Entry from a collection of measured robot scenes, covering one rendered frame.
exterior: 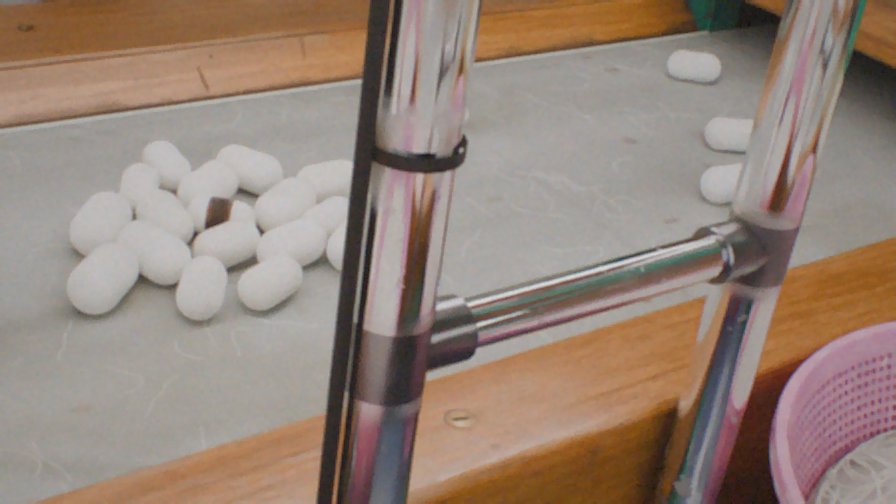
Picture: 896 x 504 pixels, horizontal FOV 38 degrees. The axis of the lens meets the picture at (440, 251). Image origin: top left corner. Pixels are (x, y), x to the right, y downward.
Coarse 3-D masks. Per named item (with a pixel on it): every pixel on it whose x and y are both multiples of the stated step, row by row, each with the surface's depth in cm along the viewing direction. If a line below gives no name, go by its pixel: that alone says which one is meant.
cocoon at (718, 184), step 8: (712, 168) 69; (720, 168) 69; (728, 168) 69; (736, 168) 69; (704, 176) 69; (712, 176) 68; (720, 176) 68; (728, 176) 68; (736, 176) 69; (704, 184) 69; (712, 184) 68; (720, 184) 68; (728, 184) 68; (736, 184) 68; (704, 192) 69; (712, 192) 68; (720, 192) 68; (728, 192) 68; (712, 200) 69; (720, 200) 69; (728, 200) 69
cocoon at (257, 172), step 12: (228, 156) 63; (240, 156) 63; (252, 156) 63; (264, 156) 63; (240, 168) 62; (252, 168) 62; (264, 168) 62; (276, 168) 63; (240, 180) 63; (252, 180) 62; (264, 180) 62; (276, 180) 63; (252, 192) 63; (264, 192) 63
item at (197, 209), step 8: (200, 200) 58; (208, 200) 58; (192, 208) 58; (200, 208) 58; (232, 208) 58; (240, 208) 58; (248, 208) 59; (192, 216) 58; (200, 216) 58; (232, 216) 58; (240, 216) 58; (248, 216) 58; (200, 224) 58; (200, 232) 58
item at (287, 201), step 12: (288, 180) 61; (300, 180) 61; (276, 192) 59; (288, 192) 59; (300, 192) 60; (312, 192) 61; (264, 204) 59; (276, 204) 59; (288, 204) 59; (300, 204) 60; (312, 204) 61; (264, 216) 59; (276, 216) 59; (288, 216) 59; (300, 216) 60; (264, 228) 59
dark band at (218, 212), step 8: (216, 200) 58; (224, 200) 58; (232, 200) 59; (208, 208) 58; (216, 208) 58; (224, 208) 58; (208, 216) 58; (216, 216) 58; (224, 216) 58; (208, 224) 58; (216, 224) 58
